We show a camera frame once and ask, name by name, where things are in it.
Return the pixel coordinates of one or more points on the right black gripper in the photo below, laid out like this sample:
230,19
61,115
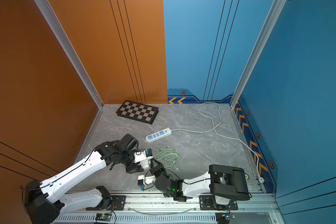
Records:
157,170

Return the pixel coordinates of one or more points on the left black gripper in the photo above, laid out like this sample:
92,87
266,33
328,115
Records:
135,168

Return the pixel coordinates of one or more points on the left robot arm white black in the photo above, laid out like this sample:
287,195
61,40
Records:
46,200

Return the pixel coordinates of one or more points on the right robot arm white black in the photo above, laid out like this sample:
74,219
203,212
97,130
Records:
221,186

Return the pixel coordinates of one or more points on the white blue power strip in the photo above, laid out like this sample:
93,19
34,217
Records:
158,135

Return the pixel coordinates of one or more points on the black white chessboard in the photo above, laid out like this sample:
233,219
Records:
137,111

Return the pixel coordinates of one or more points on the left green circuit board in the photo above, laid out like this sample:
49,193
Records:
103,217

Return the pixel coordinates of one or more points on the green circuit board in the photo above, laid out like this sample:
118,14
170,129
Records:
224,218
103,217

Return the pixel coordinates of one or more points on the right green circuit board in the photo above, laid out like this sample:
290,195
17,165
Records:
224,218

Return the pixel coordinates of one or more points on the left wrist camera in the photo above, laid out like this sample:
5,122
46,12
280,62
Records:
143,158

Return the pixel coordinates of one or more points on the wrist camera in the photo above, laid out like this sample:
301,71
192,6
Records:
146,182
143,158

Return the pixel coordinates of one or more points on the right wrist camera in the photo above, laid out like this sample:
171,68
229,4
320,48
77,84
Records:
146,182

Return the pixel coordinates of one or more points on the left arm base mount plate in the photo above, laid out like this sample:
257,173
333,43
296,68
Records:
114,203

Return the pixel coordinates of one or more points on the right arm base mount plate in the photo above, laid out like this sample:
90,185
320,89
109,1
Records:
211,202

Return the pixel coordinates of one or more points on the aluminium front rail frame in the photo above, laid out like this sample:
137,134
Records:
153,208

